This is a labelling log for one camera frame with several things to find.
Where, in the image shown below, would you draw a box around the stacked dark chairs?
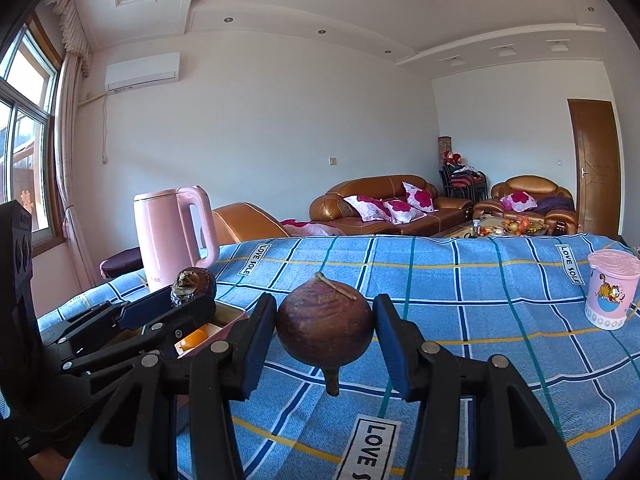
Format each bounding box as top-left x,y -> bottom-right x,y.
439,160 -> 488,201

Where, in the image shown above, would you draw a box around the brown leather armchair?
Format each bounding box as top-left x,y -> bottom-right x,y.
472,175 -> 580,236

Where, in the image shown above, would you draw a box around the round purple radish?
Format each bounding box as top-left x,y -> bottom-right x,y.
276,272 -> 375,396

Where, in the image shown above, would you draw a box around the pale pink curtain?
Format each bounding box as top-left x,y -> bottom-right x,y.
45,0 -> 101,288

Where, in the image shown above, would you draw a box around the pink floral blanket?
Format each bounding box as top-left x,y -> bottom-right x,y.
280,218 -> 346,237

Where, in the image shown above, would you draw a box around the pink electric kettle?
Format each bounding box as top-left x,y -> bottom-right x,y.
133,186 -> 219,293

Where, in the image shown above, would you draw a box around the purple blanket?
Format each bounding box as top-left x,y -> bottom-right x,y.
535,195 -> 576,213

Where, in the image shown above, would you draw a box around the dark brown taro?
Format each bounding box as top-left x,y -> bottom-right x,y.
171,266 -> 217,308

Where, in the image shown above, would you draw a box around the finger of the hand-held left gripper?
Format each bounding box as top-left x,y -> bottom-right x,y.
42,287 -> 174,347
60,294 -> 217,377

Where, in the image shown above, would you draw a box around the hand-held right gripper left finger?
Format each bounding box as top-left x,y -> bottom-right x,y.
99,293 -> 278,480

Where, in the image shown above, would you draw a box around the cluttered coffee table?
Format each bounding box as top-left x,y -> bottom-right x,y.
432,214 -> 551,238

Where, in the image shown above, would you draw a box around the brown leather sofa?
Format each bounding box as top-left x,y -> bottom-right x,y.
309,175 -> 475,237

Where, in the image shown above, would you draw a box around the white air conditioner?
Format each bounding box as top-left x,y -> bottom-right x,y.
104,52 -> 181,93

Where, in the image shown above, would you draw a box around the brown leather chaise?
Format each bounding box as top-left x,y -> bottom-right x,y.
200,202 -> 291,248

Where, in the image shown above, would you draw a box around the pink metal tin box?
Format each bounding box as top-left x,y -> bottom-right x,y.
172,305 -> 249,361

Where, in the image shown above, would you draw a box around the blue plaid tablecloth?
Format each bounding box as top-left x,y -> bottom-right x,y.
37,234 -> 640,480

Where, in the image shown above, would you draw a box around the wooden framed window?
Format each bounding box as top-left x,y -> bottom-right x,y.
0,15 -> 63,256

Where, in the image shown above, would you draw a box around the white magenta flower pillow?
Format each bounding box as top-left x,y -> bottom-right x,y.
402,182 -> 436,212
382,199 -> 426,225
342,195 -> 393,223
500,191 -> 538,212

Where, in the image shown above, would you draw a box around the pink cartoon plastic tub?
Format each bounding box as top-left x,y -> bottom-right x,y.
584,249 -> 640,331

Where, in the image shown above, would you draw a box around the brown wooden door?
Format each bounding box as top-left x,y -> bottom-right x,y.
566,98 -> 622,236

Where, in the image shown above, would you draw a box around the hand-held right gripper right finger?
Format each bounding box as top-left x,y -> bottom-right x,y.
372,293 -> 583,480

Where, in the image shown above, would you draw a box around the dark purple stool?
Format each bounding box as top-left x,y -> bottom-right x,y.
99,247 -> 146,281

